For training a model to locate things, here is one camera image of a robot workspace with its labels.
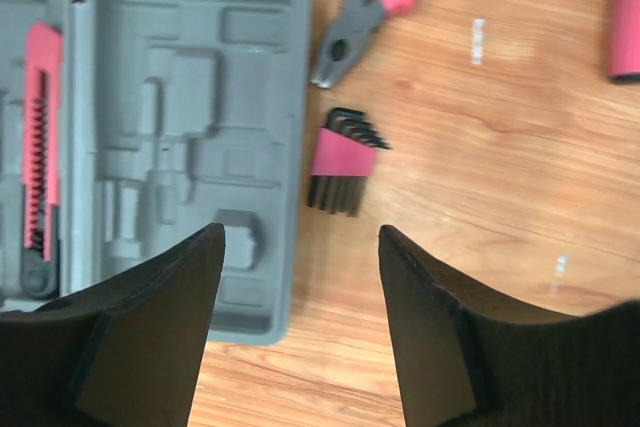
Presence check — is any pink black screwdriver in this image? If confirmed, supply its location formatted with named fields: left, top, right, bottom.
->
left=608, top=0, right=639, bottom=84

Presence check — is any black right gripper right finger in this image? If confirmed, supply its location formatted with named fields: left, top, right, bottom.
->
left=378, top=225, right=639, bottom=426

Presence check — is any grey plastic tool case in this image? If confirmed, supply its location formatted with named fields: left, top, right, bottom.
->
left=1, top=0, right=311, bottom=345

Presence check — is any pink hex key set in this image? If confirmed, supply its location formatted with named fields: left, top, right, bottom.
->
left=306, top=107, right=391, bottom=217

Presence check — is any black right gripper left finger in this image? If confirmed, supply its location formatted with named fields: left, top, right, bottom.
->
left=1, top=224, right=225, bottom=426

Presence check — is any pink black utility knife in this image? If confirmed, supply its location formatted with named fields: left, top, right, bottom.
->
left=20, top=22, right=64, bottom=300

